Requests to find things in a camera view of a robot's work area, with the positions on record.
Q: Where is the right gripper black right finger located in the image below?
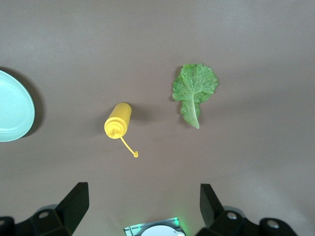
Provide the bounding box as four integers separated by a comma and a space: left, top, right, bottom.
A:
195, 183, 298, 236

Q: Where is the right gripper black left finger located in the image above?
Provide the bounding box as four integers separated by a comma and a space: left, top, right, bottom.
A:
0, 182, 90, 236

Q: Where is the green lettuce leaf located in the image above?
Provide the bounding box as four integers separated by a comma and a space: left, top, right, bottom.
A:
172, 63, 220, 129

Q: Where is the mint green plate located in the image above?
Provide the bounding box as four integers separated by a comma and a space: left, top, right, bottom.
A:
0, 70, 36, 142

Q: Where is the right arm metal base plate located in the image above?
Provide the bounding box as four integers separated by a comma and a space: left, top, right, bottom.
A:
123, 216, 186, 236

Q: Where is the yellow squeeze bottle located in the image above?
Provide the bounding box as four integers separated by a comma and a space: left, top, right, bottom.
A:
104, 102, 140, 158

